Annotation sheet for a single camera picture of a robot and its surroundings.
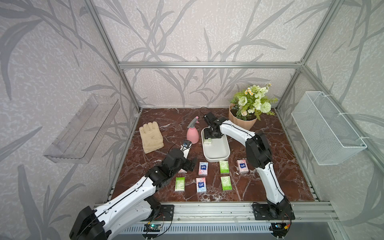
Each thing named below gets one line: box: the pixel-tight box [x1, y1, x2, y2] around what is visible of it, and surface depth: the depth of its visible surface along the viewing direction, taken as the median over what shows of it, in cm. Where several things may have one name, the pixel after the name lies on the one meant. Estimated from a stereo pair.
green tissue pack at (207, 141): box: [204, 137, 212, 145], surface depth 98 cm
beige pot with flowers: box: [228, 83, 278, 131], surface depth 88 cm
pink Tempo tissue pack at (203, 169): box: [198, 161, 209, 176], surface depth 88 cm
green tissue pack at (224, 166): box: [219, 160, 230, 174], surface depth 88 cm
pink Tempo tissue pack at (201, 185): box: [196, 177, 207, 193], surface depth 82 cm
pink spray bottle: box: [186, 116, 200, 144], surface depth 96 cm
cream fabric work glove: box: [139, 121, 164, 154], surface depth 105 cm
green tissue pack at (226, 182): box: [220, 176, 233, 191], surface depth 82 cm
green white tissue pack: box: [175, 177, 186, 192], surface depth 82 cm
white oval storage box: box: [201, 127, 231, 163], surface depth 97 cm
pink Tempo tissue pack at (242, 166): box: [236, 159, 249, 174], surface depth 88 cm
